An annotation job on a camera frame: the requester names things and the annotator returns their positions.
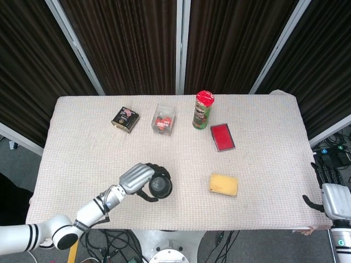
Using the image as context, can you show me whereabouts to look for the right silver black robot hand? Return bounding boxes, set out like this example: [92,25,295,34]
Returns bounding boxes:
[302,161,351,220]

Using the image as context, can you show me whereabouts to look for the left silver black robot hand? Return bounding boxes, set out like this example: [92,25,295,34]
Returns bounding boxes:
[118,162,173,203]

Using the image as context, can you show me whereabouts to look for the black round jar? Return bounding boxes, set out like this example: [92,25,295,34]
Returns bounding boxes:
[150,176,172,197]

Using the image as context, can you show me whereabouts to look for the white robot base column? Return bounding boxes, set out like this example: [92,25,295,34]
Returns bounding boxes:
[131,229,207,263]

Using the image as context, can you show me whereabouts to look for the brown tape piece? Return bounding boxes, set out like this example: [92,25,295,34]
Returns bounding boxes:
[291,225,316,237]

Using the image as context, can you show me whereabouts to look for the black devices with green lights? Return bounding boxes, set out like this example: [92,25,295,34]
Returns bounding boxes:
[312,130,351,172]

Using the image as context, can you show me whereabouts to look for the white waffle tablecloth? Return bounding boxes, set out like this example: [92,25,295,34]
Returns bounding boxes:
[25,89,333,232]

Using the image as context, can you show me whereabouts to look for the black gold tin can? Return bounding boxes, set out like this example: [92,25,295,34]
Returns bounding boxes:
[110,106,140,134]

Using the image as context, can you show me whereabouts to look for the clear box with red toy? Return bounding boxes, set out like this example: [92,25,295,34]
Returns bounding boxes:
[151,102,177,136]

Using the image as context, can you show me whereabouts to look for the yellow sponge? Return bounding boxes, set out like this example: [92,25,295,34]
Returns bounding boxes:
[209,173,239,197]

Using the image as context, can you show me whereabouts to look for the green Pringles can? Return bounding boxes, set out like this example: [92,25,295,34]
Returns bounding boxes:
[191,90,216,130]

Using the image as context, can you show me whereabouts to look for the red ink pad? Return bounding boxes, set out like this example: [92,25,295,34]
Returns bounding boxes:
[210,123,236,153]

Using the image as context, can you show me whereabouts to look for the black fabric item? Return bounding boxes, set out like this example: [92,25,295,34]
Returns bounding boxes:
[0,171,35,227]

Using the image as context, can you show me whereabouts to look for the dark brown curtain panel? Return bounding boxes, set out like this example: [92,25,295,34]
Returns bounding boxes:
[257,0,351,139]
[59,0,179,96]
[0,0,97,147]
[184,0,301,95]

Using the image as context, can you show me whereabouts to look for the white partition bottom rail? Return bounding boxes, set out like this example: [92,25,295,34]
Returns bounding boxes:
[308,113,351,148]
[0,122,44,157]

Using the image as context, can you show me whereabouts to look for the black cable bundle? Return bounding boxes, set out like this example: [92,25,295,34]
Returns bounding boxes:
[78,228,144,263]
[202,230,240,263]

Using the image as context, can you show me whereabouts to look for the white partition post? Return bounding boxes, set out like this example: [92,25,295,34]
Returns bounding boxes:
[175,0,191,95]
[248,0,312,95]
[45,0,106,96]

